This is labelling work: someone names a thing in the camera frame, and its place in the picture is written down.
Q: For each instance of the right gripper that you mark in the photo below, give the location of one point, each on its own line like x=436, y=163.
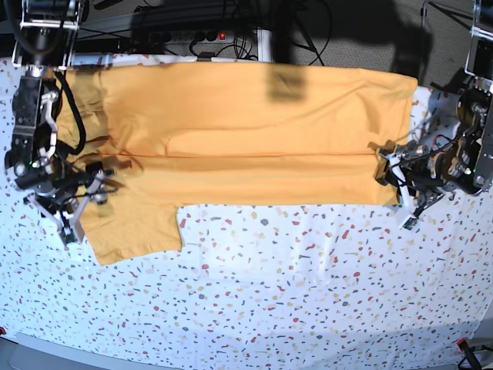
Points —
x=62, y=187

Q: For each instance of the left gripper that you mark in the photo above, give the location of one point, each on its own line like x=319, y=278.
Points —
x=415, y=176

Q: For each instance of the yellow T-shirt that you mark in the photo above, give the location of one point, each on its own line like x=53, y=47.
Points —
x=232, y=133

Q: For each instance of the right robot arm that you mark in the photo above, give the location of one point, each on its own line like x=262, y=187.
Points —
x=48, y=127

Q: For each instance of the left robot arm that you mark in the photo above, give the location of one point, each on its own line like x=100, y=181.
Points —
x=467, y=159

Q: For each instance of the terrazzo pattern table cloth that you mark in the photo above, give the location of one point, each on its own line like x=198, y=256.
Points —
x=336, y=286

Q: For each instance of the black table clamp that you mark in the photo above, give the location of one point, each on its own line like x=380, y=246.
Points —
x=205, y=56

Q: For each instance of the black power strip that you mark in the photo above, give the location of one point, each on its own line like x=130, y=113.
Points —
x=186, y=36

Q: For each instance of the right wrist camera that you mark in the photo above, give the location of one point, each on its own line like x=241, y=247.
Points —
x=72, y=235

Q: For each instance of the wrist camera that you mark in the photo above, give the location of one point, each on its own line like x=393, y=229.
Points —
x=72, y=235
x=408, y=223

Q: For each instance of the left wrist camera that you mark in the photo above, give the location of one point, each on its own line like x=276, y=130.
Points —
x=408, y=223

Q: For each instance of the red clamp handle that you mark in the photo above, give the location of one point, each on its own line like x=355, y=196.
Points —
x=469, y=361

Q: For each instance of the aluminium profile post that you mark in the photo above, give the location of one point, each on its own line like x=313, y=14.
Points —
x=264, y=45

